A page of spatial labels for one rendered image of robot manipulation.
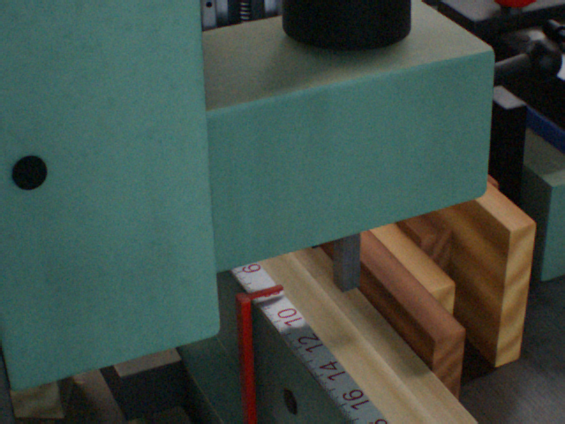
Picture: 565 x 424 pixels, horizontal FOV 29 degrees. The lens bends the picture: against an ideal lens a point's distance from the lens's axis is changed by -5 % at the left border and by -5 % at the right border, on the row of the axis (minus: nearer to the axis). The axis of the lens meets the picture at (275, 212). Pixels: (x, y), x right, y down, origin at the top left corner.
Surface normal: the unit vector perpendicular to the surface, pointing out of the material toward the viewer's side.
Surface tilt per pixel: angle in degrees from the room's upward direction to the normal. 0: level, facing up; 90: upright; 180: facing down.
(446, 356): 90
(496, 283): 90
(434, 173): 90
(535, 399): 0
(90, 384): 0
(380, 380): 0
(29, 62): 90
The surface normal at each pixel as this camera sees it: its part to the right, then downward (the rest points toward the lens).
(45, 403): -0.04, 0.54
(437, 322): -0.03, -0.84
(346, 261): 0.42, 0.47
